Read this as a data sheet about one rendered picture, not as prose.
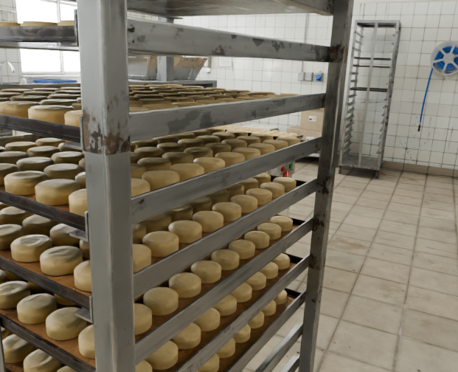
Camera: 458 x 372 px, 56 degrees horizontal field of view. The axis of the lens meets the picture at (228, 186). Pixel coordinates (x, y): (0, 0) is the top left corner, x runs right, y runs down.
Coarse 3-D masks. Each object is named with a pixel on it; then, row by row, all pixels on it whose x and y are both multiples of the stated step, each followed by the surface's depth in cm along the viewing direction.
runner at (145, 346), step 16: (304, 224) 92; (288, 240) 86; (256, 256) 75; (272, 256) 81; (240, 272) 71; (256, 272) 76; (224, 288) 67; (192, 304) 60; (208, 304) 64; (176, 320) 57; (192, 320) 61; (144, 336) 52; (160, 336) 55; (144, 352) 53
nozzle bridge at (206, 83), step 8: (128, 80) 239; (136, 80) 241; (144, 80) 244; (152, 80) 248; (176, 80) 260; (184, 80) 264; (192, 80) 270; (200, 80) 276; (208, 80) 283; (216, 80) 291
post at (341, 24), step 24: (336, 0) 83; (336, 24) 84; (336, 48) 85; (336, 72) 86; (336, 96) 87; (336, 120) 88; (336, 144) 91; (312, 240) 97; (312, 264) 98; (312, 288) 100; (312, 312) 101; (312, 336) 102; (312, 360) 105
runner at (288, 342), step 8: (296, 328) 106; (288, 336) 103; (296, 336) 101; (280, 344) 100; (288, 344) 97; (272, 352) 97; (280, 352) 94; (264, 360) 94; (272, 360) 90; (280, 360) 95; (264, 368) 88; (272, 368) 91
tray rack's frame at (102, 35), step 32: (96, 0) 35; (96, 32) 35; (96, 64) 36; (96, 96) 37; (128, 96) 39; (96, 128) 38; (128, 128) 40; (96, 160) 39; (128, 160) 40; (96, 192) 40; (128, 192) 41; (96, 224) 41; (128, 224) 42; (96, 256) 42; (128, 256) 43; (96, 288) 43; (128, 288) 43; (96, 320) 44; (128, 320) 44; (0, 352) 58; (96, 352) 45; (128, 352) 45
